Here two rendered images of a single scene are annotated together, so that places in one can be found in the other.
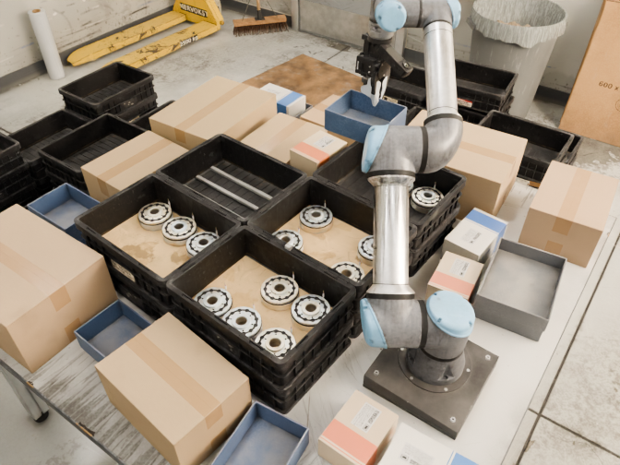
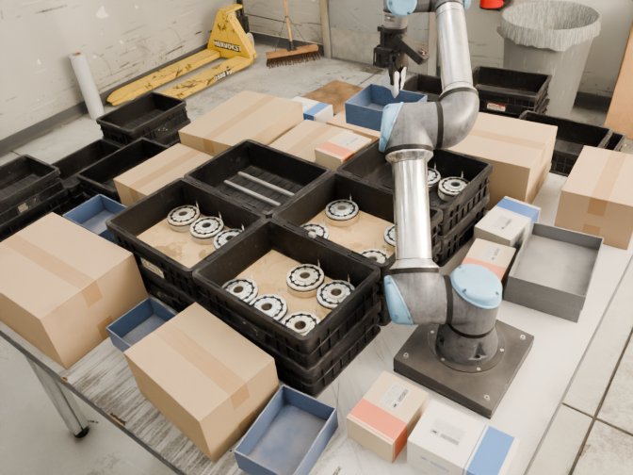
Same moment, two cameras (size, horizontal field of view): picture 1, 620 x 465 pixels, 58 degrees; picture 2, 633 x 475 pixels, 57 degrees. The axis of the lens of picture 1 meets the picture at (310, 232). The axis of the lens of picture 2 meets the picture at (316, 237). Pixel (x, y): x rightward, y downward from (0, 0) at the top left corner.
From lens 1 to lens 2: 18 cm
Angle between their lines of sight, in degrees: 6
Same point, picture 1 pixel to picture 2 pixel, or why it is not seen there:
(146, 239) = (175, 239)
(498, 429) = (536, 408)
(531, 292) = (568, 273)
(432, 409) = (464, 388)
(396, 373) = (426, 354)
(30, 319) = (63, 313)
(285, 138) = (311, 142)
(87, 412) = (118, 403)
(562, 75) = (602, 79)
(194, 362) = (219, 345)
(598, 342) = not seen: outside the picture
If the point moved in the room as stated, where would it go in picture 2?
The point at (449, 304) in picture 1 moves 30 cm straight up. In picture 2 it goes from (475, 276) to (487, 163)
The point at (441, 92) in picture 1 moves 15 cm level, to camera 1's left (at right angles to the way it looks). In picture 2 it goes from (454, 68) to (394, 73)
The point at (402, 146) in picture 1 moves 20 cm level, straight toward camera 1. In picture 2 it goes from (417, 121) to (409, 164)
